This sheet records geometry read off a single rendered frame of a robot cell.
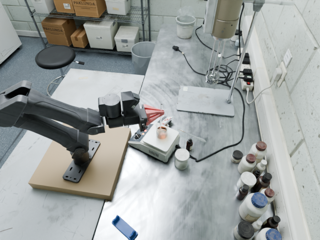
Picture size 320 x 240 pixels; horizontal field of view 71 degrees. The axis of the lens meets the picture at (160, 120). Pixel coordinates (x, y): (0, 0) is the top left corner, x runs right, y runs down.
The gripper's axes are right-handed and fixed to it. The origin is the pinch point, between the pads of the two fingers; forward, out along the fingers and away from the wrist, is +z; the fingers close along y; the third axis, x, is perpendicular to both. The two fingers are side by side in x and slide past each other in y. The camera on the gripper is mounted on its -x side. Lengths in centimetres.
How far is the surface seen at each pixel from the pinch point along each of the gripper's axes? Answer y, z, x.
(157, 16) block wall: 234, 60, 69
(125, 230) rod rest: -29.9, -19.7, 24.5
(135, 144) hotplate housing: 3.0, -10.3, 20.8
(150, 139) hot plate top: 0.3, -4.1, 16.0
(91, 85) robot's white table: 54, -27, 26
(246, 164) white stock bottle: -20.0, 29.8, 15.4
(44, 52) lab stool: 143, -68, 54
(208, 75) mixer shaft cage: 24.2, 30.0, 5.3
